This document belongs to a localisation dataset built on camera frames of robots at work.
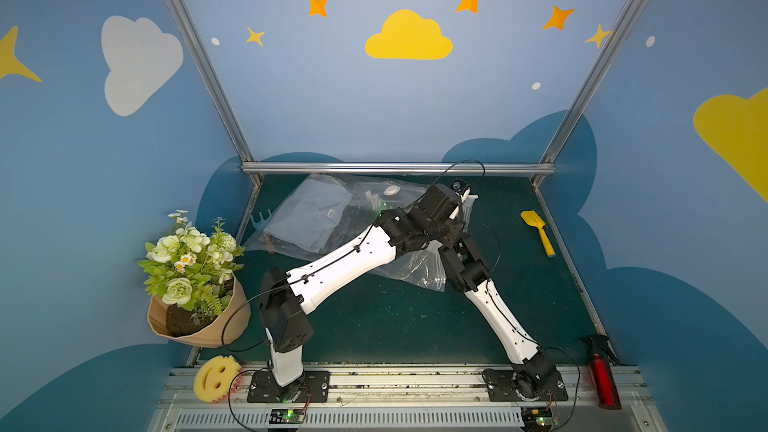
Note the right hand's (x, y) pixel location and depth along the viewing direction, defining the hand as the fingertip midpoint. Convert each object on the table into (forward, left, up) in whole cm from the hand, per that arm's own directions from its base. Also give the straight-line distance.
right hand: (349, 214), depth 103 cm
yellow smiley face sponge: (-52, +27, -2) cm, 58 cm away
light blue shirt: (-4, +14, 0) cm, 15 cm away
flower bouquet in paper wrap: (-36, +28, +21) cm, 50 cm away
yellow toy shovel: (+6, -66, -5) cm, 67 cm away
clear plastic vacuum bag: (-25, -24, +11) cm, 37 cm away
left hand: (-17, -34, +22) cm, 44 cm away
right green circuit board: (-54, -54, -7) cm, 77 cm away
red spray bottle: (-42, -71, -3) cm, 83 cm away
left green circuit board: (-58, +7, -6) cm, 59 cm away
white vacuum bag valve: (+1, -15, +13) cm, 20 cm away
